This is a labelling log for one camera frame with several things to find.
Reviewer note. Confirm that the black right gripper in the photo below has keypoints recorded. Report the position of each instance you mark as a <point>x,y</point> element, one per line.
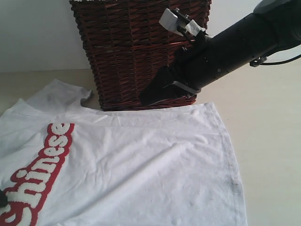
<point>192,70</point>

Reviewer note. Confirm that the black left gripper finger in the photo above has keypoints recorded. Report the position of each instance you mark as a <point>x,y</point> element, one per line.
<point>3,199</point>

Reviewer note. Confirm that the white t-shirt with red logo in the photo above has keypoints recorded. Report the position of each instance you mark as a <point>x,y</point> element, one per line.
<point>62,164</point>

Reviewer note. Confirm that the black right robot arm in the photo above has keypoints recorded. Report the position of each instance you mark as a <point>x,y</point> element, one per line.
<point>273,26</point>

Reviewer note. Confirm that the dark brown wicker basket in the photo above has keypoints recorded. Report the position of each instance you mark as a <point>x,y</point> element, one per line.
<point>126,45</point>

